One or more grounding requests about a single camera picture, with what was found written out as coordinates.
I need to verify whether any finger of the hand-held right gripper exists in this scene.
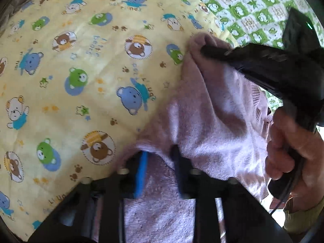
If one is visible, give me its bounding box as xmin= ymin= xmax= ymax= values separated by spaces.
xmin=201 ymin=45 xmax=243 ymax=65

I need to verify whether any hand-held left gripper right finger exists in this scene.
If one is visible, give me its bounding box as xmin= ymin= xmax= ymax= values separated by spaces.
xmin=171 ymin=144 xmax=289 ymax=243

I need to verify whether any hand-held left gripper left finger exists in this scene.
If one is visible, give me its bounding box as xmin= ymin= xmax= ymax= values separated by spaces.
xmin=28 ymin=150 xmax=150 ymax=243

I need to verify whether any purple knit sweater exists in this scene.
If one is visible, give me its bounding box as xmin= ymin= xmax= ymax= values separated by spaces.
xmin=118 ymin=32 xmax=276 ymax=243

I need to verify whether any person's right hand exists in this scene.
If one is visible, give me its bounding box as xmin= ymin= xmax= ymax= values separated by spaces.
xmin=264 ymin=105 xmax=324 ymax=212

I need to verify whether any green frog print quilt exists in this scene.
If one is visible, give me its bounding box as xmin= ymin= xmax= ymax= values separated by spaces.
xmin=175 ymin=0 xmax=320 ymax=112

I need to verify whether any yellow bear print bedsheet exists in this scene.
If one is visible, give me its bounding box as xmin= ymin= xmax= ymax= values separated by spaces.
xmin=0 ymin=0 xmax=229 ymax=242

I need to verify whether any black cable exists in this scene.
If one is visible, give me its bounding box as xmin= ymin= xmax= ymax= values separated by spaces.
xmin=269 ymin=132 xmax=317 ymax=216

